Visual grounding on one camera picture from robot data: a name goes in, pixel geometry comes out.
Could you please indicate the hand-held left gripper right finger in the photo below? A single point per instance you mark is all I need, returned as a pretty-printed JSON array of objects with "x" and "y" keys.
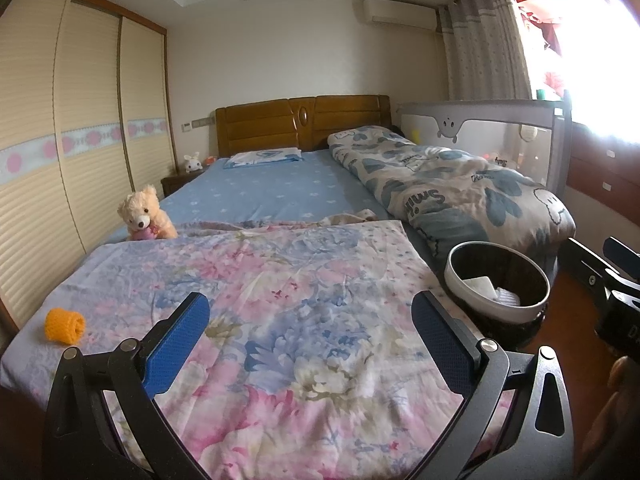
[{"x": 442, "y": 345}]

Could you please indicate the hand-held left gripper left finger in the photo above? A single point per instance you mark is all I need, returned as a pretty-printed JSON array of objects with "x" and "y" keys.
[{"x": 175, "y": 345}]

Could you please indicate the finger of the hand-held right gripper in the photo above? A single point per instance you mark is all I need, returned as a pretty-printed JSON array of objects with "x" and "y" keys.
[
  {"x": 622, "y": 256},
  {"x": 587, "y": 267}
]

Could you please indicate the white round waste bin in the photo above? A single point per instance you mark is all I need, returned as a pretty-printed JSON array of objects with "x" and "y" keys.
[{"x": 455, "y": 280}]

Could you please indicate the person's right hand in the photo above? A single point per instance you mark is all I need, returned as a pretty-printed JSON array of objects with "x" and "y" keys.
[{"x": 607, "y": 435}]

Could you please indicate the wooden drawer cabinet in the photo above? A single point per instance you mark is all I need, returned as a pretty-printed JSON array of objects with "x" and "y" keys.
[{"x": 605, "y": 170}]

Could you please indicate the orange knitted roll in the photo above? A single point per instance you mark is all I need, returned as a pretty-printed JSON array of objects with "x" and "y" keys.
[{"x": 65, "y": 327}]

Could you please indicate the pink floral blanket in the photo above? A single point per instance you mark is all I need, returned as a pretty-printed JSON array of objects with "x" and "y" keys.
[{"x": 300, "y": 310}]

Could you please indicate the beige teddy bear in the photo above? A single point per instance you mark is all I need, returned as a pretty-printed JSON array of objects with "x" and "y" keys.
[{"x": 142, "y": 210}]

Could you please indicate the pink beige cloth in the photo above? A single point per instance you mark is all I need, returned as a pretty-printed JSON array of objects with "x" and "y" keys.
[{"x": 350, "y": 217}]

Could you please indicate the wooden nightstand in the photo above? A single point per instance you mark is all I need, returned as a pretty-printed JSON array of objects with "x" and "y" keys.
[{"x": 177, "y": 182}]

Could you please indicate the grey quilt with blue hearts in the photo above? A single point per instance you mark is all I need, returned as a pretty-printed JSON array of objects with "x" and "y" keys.
[{"x": 450, "y": 180}]

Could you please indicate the white rabbit plush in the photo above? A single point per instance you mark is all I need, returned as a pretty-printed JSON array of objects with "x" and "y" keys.
[{"x": 191, "y": 164}]

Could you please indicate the blue bedsheet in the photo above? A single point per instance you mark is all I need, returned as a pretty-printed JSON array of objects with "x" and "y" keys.
[{"x": 280, "y": 190}]

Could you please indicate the blue white pillow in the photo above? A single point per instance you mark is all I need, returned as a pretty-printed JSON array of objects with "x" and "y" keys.
[{"x": 262, "y": 157}]

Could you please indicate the cream sliding door wardrobe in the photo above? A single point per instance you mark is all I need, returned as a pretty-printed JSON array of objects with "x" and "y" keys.
[{"x": 75, "y": 135}]

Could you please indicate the wooden headboard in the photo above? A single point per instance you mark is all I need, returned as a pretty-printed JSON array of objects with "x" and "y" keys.
[{"x": 260, "y": 122}]

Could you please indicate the red hanging clothes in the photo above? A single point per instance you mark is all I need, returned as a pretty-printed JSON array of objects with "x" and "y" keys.
[{"x": 537, "y": 25}]

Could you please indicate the grey dotted curtain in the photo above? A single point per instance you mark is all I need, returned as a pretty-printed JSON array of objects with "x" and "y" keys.
[{"x": 480, "y": 45}]

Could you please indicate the white air conditioner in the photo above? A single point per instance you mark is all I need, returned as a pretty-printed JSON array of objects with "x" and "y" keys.
[{"x": 400, "y": 12}]

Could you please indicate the grey mesh bed guard rail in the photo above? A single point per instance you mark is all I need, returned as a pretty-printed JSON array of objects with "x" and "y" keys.
[{"x": 500, "y": 112}]

